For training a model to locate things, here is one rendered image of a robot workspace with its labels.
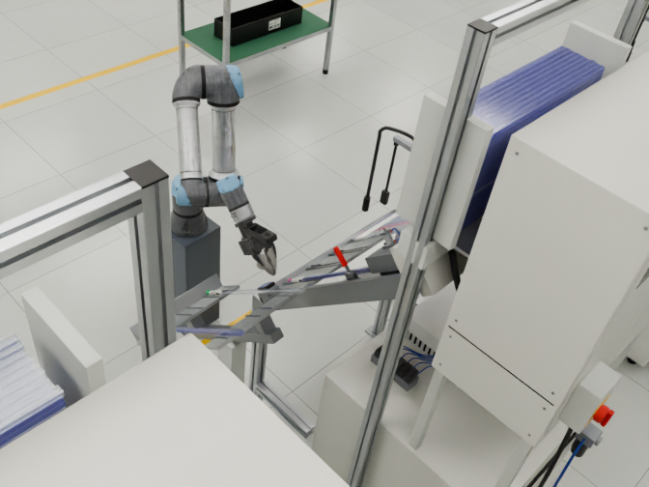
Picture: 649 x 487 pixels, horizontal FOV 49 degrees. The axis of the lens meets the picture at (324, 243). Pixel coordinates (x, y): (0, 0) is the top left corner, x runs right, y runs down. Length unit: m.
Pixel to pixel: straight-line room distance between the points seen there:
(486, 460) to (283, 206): 2.01
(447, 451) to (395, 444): 0.15
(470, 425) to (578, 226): 1.02
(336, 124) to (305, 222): 0.96
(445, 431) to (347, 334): 1.08
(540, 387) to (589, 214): 0.47
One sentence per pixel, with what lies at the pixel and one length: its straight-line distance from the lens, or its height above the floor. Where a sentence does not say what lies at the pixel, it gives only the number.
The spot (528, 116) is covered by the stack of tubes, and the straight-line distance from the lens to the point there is 1.63.
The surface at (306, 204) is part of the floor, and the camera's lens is 3.82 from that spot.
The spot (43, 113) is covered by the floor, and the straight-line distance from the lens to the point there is 4.51.
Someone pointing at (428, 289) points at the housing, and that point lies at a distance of 1.77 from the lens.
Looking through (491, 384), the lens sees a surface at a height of 1.09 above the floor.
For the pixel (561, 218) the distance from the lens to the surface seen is 1.43.
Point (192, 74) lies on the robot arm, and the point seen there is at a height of 1.17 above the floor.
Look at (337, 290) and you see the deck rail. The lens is 2.00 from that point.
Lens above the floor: 2.45
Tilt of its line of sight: 43 degrees down
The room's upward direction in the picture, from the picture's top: 9 degrees clockwise
